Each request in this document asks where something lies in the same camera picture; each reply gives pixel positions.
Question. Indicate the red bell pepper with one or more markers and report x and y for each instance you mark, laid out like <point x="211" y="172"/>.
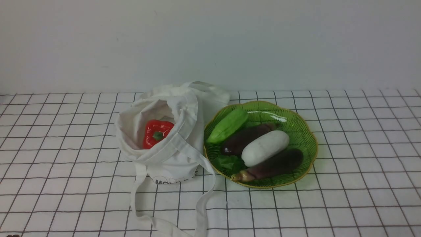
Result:
<point x="155" y="131"/>

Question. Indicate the white cloth tote bag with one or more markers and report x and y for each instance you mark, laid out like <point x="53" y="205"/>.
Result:
<point x="176" y="158"/>

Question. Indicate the light green cucumber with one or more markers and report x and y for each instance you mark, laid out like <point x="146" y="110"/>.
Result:
<point x="229" y="125"/>

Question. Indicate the dark purple eggplant rear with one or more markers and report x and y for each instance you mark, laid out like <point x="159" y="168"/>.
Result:
<point x="235" y="144"/>

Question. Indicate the green leafy vegetable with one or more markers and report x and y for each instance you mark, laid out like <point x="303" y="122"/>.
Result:
<point x="232" y="164"/>

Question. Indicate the green glass plate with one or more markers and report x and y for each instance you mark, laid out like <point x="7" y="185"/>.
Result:
<point x="290" y="122"/>

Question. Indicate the white eggplant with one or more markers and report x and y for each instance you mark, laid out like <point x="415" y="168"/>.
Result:
<point x="264" y="147"/>

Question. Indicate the purple eggplant front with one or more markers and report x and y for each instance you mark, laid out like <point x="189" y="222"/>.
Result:
<point x="282" y="163"/>

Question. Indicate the white grid tablecloth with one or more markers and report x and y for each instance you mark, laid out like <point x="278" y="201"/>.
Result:
<point x="62" y="174"/>

